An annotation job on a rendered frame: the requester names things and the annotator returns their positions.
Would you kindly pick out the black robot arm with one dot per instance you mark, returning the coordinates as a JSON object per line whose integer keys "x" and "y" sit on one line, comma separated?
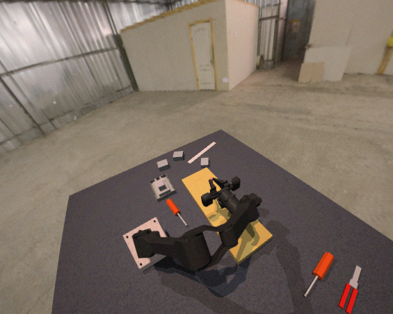
{"x": 191, "y": 248}

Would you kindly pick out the orange panel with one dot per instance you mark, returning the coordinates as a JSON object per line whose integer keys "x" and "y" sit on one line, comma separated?
{"x": 254, "y": 236}

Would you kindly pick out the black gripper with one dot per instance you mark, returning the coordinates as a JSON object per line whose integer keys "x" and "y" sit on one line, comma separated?
{"x": 224, "y": 194}

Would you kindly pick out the red-handled awl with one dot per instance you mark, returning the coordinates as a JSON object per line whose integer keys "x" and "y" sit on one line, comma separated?
{"x": 321, "y": 268}
{"x": 173, "y": 208}

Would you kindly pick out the red-handled pliers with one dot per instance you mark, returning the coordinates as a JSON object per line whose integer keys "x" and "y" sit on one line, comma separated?
{"x": 353, "y": 282}

